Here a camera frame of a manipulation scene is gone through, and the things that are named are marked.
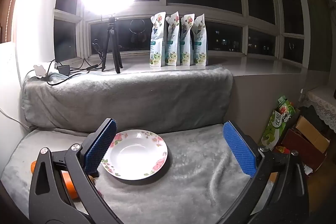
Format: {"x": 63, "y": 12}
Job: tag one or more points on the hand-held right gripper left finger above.
{"x": 101, "y": 148}

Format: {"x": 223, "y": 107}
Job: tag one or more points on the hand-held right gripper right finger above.
{"x": 240, "y": 150}

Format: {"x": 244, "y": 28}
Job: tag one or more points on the small brown fruit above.
{"x": 94, "y": 178}

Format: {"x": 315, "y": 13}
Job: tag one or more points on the white floral plate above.
{"x": 136, "y": 155}

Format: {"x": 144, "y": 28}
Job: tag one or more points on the large smooth orange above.
{"x": 70, "y": 186}

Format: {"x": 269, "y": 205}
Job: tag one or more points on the green printed carton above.
{"x": 275, "y": 132}

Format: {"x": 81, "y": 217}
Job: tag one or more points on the red box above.
{"x": 296, "y": 140}

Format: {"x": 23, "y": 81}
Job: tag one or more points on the grey fleece blanket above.
{"x": 131, "y": 98}

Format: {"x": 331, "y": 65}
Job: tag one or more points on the green printed bag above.
{"x": 286, "y": 108}

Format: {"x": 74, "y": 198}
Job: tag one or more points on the brown cardboard box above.
{"x": 312, "y": 134}

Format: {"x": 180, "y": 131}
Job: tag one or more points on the light blue towel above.
{"x": 56, "y": 79}

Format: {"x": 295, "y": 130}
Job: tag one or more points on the black power adapter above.
{"x": 63, "y": 69}

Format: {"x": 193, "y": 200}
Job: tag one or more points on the black tripod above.
{"x": 115, "y": 56}

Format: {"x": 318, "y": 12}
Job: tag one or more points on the white lace cloth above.
{"x": 323, "y": 100}

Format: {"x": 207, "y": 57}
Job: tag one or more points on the white floral pouch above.
{"x": 172, "y": 45}
{"x": 186, "y": 45}
{"x": 157, "y": 43}
{"x": 200, "y": 45}

